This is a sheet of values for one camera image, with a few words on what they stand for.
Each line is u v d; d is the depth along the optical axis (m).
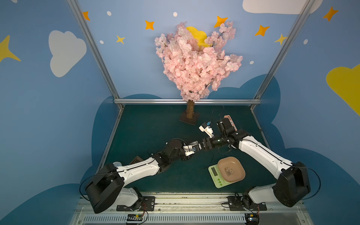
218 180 0.81
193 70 0.76
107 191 0.41
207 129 0.73
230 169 0.84
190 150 0.67
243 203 0.73
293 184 0.41
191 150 0.67
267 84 1.04
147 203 0.75
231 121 1.08
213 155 0.93
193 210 0.73
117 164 0.82
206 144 0.69
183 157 0.73
